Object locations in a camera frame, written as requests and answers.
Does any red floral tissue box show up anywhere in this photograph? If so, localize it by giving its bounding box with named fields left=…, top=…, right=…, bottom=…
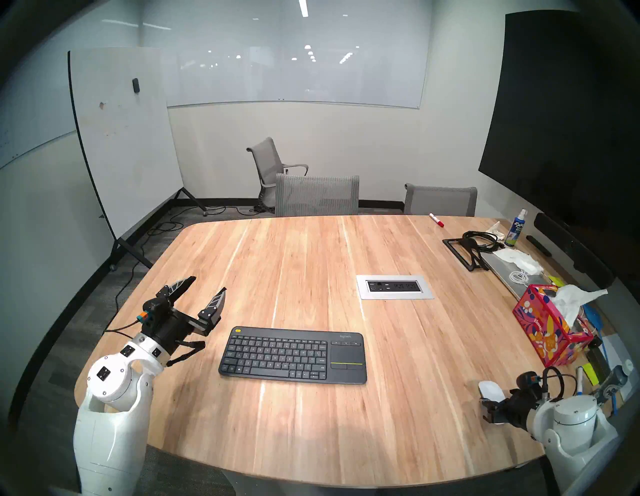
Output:
left=512, top=284, right=595, bottom=367

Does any coiled black cable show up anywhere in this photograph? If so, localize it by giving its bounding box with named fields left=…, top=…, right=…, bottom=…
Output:
left=462, top=230, right=505, bottom=252

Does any rolling whiteboard on black stand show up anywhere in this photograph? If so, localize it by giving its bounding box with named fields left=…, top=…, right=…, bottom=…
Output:
left=67, top=47, right=208, bottom=271

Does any grey fabric chair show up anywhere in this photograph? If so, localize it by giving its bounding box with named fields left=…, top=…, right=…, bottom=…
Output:
left=403, top=183, right=478, bottom=217

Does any large black wall screen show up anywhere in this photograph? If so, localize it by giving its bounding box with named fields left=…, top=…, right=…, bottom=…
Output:
left=478, top=10, right=640, bottom=273

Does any white paper sheet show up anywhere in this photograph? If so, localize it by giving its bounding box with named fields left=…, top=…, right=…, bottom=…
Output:
left=600, top=332, right=633, bottom=373

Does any black laptop stand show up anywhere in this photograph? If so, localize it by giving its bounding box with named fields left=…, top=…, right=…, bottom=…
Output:
left=442, top=237, right=493, bottom=272

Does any black wireless keyboard with touchpad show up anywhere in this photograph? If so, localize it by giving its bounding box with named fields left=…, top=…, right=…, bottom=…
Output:
left=218, top=326, right=368, bottom=385

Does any blue plastic item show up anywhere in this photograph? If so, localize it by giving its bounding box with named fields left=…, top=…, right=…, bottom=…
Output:
left=581, top=304, right=605, bottom=333

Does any white wireless mouse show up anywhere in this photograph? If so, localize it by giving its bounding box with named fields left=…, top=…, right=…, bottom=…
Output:
left=477, top=381, right=508, bottom=403

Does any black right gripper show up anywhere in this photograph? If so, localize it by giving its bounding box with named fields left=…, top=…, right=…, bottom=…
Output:
left=481, top=373, right=546, bottom=430

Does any whiteboard cleaner spray bottle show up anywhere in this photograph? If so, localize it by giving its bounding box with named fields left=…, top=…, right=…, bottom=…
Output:
left=505, top=209, right=528, bottom=247

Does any wall glass whiteboard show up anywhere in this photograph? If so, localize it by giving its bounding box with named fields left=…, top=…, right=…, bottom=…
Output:
left=140, top=0, right=433, bottom=110
left=0, top=20, right=76, bottom=171

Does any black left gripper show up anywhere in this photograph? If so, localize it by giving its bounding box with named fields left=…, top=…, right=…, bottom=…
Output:
left=140, top=276, right=228, bottom=368

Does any black video sound bar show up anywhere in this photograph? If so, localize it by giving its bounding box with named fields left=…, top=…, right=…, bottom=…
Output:
left=533, top=212, right=616, bottom=290

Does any silver table power outlet panel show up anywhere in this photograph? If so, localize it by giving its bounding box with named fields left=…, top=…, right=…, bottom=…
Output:
left=356, top=274, right=434, bottom=301

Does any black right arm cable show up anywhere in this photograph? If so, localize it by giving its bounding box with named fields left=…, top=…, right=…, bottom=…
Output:
left=542, top=366, right=576, bottom=401

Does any silver laptop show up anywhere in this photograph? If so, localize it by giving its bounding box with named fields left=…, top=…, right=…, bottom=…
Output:
left=482, top=251, right=553, bottom=301

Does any grey office chair with armrests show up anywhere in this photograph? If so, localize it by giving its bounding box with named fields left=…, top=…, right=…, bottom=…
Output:
left=246, top=137, right=309, bottom=211

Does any grey and black can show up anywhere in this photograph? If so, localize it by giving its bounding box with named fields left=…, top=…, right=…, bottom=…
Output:
left=590, top=365, right=628, bottom=406

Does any long black floor cable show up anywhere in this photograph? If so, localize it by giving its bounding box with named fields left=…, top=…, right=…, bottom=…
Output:
left=100, top=216, right=187, bottom=336

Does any wide grey mesh chair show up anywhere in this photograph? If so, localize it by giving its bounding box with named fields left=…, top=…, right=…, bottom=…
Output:
left=274, top=173, right=360, bottom=217

